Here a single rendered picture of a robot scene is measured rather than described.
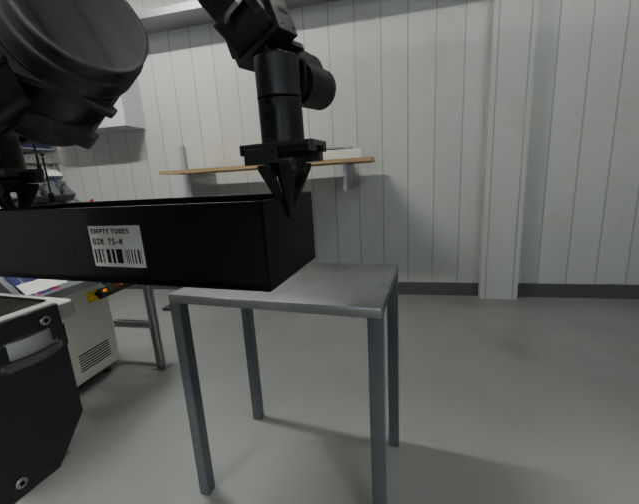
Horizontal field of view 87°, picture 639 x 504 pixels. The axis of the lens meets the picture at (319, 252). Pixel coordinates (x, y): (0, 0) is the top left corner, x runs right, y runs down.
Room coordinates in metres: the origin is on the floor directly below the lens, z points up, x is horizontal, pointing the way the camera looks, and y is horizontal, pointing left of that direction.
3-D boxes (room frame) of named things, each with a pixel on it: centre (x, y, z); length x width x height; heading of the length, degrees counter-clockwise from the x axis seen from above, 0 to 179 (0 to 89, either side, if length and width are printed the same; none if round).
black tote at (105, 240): (0.57, 0.30, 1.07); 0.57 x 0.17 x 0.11; 71
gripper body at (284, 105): (0.47, 0.04, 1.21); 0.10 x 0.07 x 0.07; 71
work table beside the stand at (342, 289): (1.16, 0.10, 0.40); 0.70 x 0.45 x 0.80; 71
